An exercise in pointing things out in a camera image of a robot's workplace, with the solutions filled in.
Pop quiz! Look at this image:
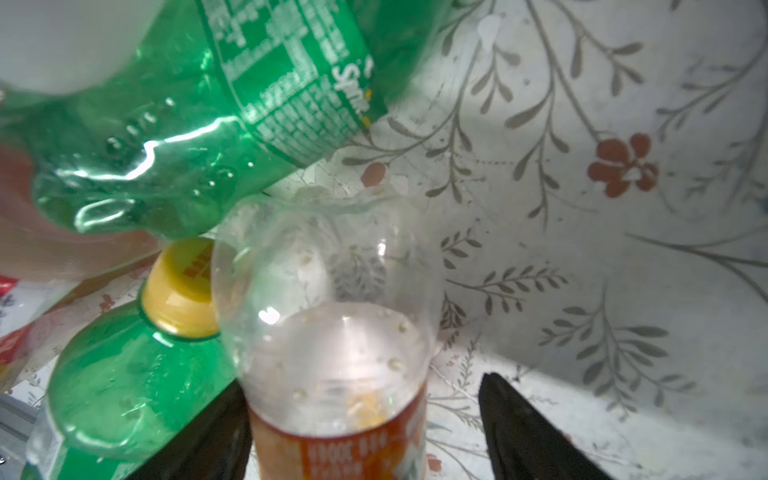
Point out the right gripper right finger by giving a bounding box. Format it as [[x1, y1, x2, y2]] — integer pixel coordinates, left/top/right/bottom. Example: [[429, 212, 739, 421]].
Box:
[[478, 372, 610, 480]]

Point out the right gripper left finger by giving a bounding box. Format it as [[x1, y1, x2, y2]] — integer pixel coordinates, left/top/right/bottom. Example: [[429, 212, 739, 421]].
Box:
[[130, 381, 252, 480]]

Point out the green bottle yellow cap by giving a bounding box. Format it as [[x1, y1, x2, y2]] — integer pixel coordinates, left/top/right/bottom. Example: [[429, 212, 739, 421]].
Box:
[[21, 237, 235, 479]]

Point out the clear bottle orange label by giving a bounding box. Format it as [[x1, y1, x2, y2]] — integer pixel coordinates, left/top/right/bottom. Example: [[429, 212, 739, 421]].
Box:
[[212, 187, 442, 479]]

